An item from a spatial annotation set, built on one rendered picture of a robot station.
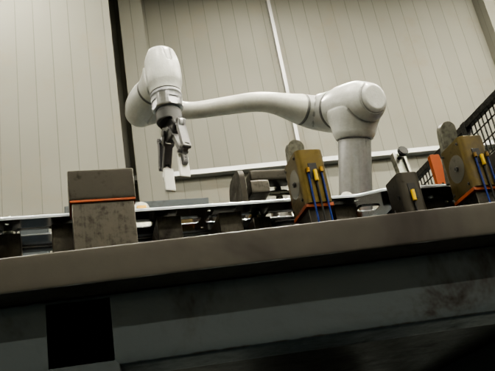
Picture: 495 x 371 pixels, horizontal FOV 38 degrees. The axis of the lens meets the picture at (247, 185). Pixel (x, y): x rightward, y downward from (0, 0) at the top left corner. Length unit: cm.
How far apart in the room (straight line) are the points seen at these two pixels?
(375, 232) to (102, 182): 66
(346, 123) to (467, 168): 69
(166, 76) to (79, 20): 679
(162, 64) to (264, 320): 136
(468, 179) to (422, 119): 821
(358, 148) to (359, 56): 788
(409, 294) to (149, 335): 30
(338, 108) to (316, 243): 139
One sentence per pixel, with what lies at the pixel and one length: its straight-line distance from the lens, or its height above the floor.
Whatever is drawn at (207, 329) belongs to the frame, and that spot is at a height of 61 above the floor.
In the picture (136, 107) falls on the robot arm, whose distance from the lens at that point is 217.
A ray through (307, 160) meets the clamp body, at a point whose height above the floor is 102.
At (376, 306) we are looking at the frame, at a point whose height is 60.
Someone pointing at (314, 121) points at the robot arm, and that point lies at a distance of 228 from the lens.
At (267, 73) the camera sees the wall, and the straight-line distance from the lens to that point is 958.
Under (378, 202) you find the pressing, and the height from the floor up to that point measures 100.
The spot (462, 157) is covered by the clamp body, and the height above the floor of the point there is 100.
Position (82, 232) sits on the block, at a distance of 131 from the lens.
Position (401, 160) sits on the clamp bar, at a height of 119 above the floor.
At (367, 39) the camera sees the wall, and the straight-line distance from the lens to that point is 1021.
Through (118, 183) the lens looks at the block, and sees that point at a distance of 134.
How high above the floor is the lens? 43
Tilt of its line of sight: 23 degrees up
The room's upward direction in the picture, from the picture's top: 10 degrees counter-clockwise
